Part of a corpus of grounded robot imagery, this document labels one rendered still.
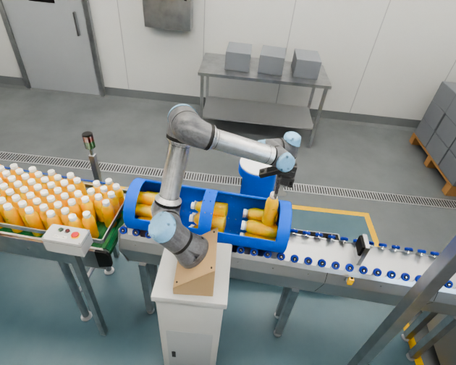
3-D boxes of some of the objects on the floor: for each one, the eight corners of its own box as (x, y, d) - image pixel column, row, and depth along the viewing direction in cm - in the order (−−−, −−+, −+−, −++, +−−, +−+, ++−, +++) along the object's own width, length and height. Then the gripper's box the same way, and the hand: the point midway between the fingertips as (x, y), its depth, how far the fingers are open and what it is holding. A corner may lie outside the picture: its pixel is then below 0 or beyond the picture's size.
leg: (281, 319, 248) (299, 274, 207) (273, 318, 248) (290, 272, 207) (281, 312, 252) (299, 266, 211) (273, 311, 252) (290, 265, 212)
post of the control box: (106, 335, 228) (72, 250, 163) (100, 334, 229) (64, 248, 164) (108, 330, 231) (76, 244, 166) (103, 329, 232) (69, 242, 167)
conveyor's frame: (128, 329, 233) (108, 255, 174) (-80, 291, 242) (-166, 208, 184) (150, 274, 269) (139, 196, 211) (-32, 242, 279) (-91, 160, 220)
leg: (281, 337, 237) (300, 293, 196) (273, 336, 237) (290, 292, 197) (281, 330, 242) (300, 284, 201) (273, 329, 242) (290, 283, 201)
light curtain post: (345, 388, 215) (511, 216, 104) (336, 387, 215) (492, 213, 105) (344, 378, 219) (501, 203, 109) (336, 376, 220) (483, 200, 109)
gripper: (297, 171, 142) (287, 206, 157) (297, 157, 151) (287, 190, 165) (278, 169, 143) (270, 203, 157) (279, 154, 151) (271, 187, 166)
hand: (274, 193), depth 160 cm, fingers closed on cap, 4 cm apart
